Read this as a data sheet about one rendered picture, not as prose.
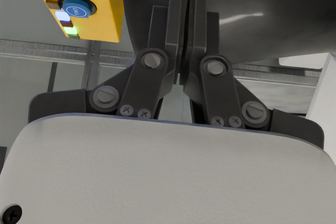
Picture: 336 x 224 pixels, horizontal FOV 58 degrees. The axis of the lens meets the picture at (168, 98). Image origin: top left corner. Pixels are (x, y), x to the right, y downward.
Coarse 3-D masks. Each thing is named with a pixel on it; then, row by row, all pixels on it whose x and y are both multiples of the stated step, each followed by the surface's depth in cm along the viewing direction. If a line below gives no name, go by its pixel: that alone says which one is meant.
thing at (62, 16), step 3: (57, 12) 46; (60, 12) 46; (63, 12) 46; (57, 15) 46; (60, 15) 46; (63, 15) 46; (66, 15) 46; (60, 18) 47; (63, 18) 47; (66, 18) 47; (69, 18) 48
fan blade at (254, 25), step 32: (128, 0) 19; (160, 0) 18; (224, 0) 18; (256, 0) 18; (288, 0) 18; (320, 0) 18; (128, 32) 21; (224, 32) 21; (256, 32) 21; (288, 32) 21; (320, 32) 21
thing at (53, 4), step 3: (45, 0) 43; (48, 0) 43; (51, 0) 43; (54, 0) 43; (48, 3) 43; (51, 3) 43; (54, 3) 43; (57, 3) 43; (48, 6) 44; (51, 6) 44; (54, 6) 44; (57, 6) 44; (60, 6) 44; (60, 9) 45
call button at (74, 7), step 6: (66, 0) 42; (72, 0) 42; (78, 0) 42; (66, 6) 43; (72, 6) 43; (78, 6) 42; (84, 6) 43; (90, 6) 44; (66, 12) 44; (72, 12) 44; (78, 12) 44; (84, 12) 44; (90, 12) 44
